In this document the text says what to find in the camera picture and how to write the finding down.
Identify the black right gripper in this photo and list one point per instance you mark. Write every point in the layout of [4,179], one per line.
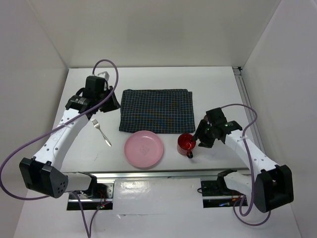
[205,142]

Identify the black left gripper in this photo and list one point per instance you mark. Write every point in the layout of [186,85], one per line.
[113,105]

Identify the red mug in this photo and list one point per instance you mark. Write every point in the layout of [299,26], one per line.
[186,144]

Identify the silver fork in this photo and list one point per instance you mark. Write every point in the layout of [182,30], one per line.
[98,127]

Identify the dark checked cloth placemat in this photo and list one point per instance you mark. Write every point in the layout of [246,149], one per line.
[167,111]

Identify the pink plate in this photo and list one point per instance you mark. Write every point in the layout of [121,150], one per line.
[143,149]

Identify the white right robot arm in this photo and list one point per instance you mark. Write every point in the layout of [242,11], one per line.
[269,185]

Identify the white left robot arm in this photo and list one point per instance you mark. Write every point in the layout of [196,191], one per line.
[42,172]

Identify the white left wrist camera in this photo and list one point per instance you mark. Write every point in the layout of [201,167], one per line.
[104,75]

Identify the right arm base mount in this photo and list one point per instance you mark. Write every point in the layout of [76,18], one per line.
[214,196]

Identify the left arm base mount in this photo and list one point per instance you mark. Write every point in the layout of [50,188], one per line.
[100,197]

